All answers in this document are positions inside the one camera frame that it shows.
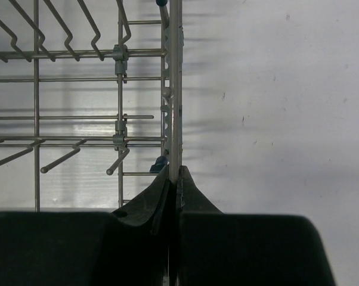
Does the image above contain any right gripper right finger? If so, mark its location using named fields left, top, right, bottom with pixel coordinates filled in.
left=175, top=166, right=336, bottom=285

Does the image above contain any grey wire dish rack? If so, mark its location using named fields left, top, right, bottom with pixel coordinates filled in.
left=0, top=1, right=184, bottom=212

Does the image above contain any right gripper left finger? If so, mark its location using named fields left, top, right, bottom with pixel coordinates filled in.
left=0, top=168, right=171, bottom=285

